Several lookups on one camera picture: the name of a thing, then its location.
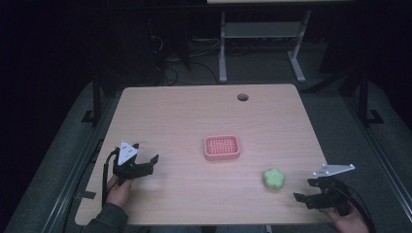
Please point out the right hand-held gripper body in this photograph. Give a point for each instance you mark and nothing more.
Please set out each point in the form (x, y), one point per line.
(331, 191)

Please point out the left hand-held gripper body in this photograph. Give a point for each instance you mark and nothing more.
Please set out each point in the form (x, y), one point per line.
(125, 154)

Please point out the green flower-shaped soap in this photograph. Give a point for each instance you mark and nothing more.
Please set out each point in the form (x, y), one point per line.
(274, 178)

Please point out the pink soap dish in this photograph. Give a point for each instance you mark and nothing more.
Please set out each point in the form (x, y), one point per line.
(222, 147)

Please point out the person's left hand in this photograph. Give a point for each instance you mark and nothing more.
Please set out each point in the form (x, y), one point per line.
(118, 194)

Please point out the person's right hand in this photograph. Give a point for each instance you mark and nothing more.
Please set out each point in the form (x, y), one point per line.
(346, 223)

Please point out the black metal stand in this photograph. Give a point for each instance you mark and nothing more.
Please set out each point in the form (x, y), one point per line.
(366, 100)
(93, 103)

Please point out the white metal table frame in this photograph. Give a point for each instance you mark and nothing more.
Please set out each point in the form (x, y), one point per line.
(261, 35)

